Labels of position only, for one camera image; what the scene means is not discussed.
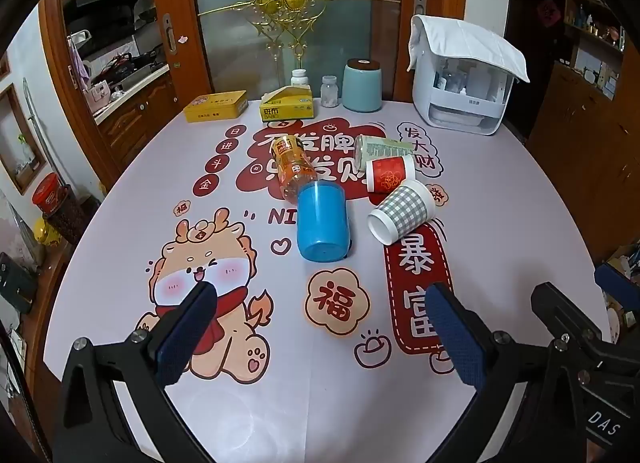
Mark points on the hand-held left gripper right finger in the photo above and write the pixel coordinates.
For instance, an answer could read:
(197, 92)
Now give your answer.
(457, 343)

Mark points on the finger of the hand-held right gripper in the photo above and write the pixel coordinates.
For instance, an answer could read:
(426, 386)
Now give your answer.
(562, 308)
(617, 280)

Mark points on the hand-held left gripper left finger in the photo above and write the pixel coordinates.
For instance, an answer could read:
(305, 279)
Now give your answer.
(184, 343)

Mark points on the blue plastic cup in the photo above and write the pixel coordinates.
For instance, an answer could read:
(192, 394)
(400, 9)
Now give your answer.
(320, 223)

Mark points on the grey checked paper cup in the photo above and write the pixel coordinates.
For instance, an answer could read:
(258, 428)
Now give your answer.
(402, 210)

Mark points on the red paper cup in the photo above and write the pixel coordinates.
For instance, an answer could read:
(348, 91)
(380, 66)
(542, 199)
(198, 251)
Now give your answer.
(390, 174)

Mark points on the green printed paper cup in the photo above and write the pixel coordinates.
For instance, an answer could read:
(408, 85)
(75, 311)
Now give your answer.
(382, 146)

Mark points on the dark woven basket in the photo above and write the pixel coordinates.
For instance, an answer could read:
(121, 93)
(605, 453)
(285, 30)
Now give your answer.
(67, 218)

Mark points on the yellow round object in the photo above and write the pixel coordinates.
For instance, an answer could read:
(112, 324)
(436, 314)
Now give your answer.
(46, 233)

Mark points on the red plastic bucket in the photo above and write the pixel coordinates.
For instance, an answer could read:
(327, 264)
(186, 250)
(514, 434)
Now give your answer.
(47, 191)

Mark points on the orange plastic drink bottle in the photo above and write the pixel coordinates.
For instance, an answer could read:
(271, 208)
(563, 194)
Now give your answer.
(294, 163)

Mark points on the white storage box with cloth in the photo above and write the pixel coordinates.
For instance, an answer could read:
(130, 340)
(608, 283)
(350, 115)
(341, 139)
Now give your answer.
(465, 100)

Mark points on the wooden display shelf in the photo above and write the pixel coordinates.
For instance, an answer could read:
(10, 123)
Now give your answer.
(597, 43)

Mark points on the yellow tin box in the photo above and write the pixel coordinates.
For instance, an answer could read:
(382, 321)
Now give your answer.
(215, 106)

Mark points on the yellow tissue box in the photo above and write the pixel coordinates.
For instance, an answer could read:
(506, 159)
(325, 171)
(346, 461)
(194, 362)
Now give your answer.
(287, 106)

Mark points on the pink white container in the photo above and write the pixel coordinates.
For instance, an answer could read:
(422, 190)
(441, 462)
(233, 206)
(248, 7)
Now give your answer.
(100, 94)

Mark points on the teal canister with brown lid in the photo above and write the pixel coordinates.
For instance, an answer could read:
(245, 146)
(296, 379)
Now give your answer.
(361, 87)

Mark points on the white cloth cover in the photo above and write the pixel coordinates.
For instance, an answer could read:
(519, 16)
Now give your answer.
(465, 43)

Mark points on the small clear glass jar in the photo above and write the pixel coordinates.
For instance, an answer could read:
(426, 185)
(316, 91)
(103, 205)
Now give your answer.
(329, 91)

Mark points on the white pill bottle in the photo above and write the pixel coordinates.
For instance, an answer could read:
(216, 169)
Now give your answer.
(299, 78)

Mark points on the hanging kitchen towel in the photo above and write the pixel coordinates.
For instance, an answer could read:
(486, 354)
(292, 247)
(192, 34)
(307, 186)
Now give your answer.
(80, 65)

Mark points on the black range hood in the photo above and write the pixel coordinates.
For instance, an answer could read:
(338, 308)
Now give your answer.
(107, 0)

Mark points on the red wall decoration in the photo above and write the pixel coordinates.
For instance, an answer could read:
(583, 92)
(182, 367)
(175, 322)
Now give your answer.
(549, 13)

